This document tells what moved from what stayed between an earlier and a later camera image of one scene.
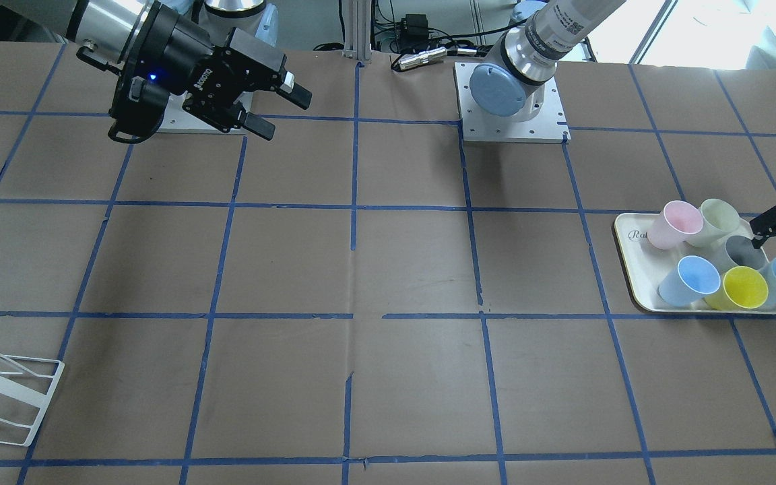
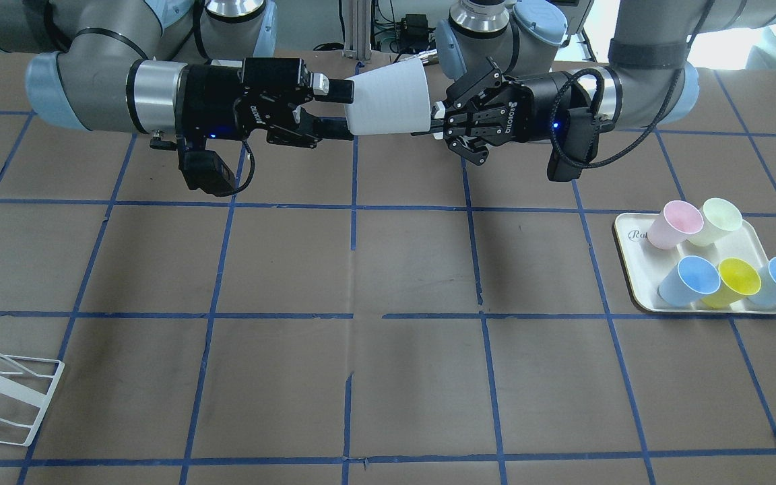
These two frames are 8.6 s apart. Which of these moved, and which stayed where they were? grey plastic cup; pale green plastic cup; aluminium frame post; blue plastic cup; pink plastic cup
Moved: grey plastic cup
Stayed: blue plastic cup; pink plastic cup; aluminium frame post; pale green plastic cup
